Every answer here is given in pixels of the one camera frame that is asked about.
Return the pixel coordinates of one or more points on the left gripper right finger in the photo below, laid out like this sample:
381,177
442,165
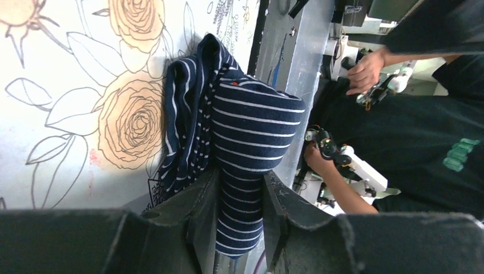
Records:
291,227

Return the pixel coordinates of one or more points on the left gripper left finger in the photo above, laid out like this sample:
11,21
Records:
182,238

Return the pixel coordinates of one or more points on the navy striped underwear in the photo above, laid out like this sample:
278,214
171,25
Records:
219,116

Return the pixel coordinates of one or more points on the operator lower forearm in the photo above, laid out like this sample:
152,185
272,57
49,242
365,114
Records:
348,199

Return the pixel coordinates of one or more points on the operator lower hand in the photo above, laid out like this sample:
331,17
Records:
316,162

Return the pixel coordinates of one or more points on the operator upper hand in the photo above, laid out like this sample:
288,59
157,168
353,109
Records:
365,74

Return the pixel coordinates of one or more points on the operator black shirt torso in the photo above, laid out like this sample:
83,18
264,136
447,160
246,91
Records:
430,147

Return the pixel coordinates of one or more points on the floral table mat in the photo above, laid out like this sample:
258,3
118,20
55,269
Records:
82,88

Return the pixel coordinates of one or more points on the upper teleoperation handle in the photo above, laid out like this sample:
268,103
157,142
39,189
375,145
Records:
394,84

